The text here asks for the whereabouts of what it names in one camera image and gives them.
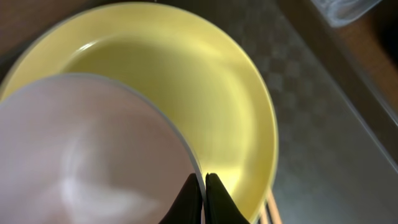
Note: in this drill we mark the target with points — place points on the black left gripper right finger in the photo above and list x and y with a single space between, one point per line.
220 208

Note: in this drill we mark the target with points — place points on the pink bowl with food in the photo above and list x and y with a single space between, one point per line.
80 148

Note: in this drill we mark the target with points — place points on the yellow plate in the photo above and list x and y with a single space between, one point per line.
196 74

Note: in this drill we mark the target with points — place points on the dark brown serving tray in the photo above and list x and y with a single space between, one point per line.
332 166

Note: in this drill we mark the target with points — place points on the clear plastic waste bin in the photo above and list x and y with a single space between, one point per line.
339 13

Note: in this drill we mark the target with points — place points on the wooden chopstick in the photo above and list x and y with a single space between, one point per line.
263 218
272 210

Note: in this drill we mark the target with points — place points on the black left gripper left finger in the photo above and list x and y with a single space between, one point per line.
186 208

